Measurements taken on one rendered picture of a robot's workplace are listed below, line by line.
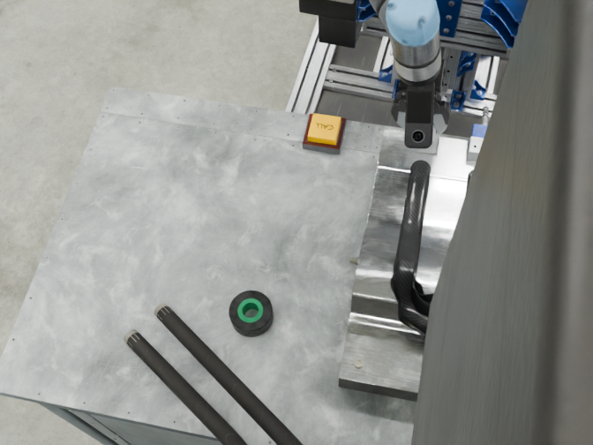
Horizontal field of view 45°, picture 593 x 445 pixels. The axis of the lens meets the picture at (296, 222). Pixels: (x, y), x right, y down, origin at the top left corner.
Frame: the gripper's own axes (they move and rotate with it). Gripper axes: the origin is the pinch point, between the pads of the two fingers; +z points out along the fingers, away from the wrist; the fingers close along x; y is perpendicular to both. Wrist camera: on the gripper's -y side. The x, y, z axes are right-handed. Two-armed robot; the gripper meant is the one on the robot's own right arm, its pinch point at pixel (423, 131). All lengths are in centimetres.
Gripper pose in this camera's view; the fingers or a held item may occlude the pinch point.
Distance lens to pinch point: 138.8
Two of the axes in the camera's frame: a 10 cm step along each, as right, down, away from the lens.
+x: -9.6, -1.0, 2.6
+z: 2.1, 3.5, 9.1
